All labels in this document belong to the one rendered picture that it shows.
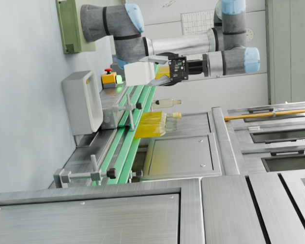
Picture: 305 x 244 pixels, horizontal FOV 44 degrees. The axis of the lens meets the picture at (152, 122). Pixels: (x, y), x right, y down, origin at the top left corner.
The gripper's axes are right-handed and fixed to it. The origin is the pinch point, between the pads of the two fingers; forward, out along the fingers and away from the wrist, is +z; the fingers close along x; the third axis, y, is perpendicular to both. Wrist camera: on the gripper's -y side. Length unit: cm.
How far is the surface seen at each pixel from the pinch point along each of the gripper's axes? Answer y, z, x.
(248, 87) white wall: -654, -120, 86
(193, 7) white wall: -630, -25, -80
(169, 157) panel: -49, -1, 43
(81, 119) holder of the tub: -19.5, 29.5, 16.6
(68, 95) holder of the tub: -18.1, 32.4, 6.6
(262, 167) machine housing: -40, -41, 48
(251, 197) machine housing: 53, -24, 22
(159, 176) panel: -29, 3, 45
